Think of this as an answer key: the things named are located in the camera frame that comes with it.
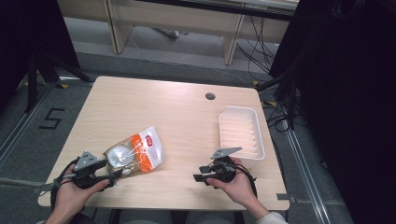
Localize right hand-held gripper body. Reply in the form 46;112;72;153
204;146;244;184

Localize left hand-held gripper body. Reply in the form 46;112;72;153
73;150;110;190

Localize clear snack bag orange label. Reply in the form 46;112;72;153
103;125;165;179

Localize person's right hand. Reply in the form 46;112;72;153
206;157;260;213

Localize person's left hand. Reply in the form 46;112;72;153
51;164;110;217

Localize white plastic tray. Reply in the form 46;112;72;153
219;105;266;170

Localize grey tape piece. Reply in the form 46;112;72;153
276;192;297;203

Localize black metal stand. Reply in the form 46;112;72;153
23;51;95;114
256;60;301;131

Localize black curtain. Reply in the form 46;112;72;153
269;0;396;224
0;0;81;110

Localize grey power strip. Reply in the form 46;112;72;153
153;27;182;40

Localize light wooden bench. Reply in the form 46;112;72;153
57;0;293;66

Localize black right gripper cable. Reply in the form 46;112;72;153
232;162;259;199

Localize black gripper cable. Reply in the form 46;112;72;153
232;162;259;199
49;157;80;211

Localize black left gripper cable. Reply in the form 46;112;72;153
49;157;80;211

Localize grey strap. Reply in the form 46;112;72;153
0;176;56;196

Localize black cables beside stand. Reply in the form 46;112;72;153
261;98;295;133

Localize metal floor rail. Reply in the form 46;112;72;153
283;126;332;224
0;83;56;171

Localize black floor cable bundle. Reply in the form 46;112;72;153
235;15;281;77

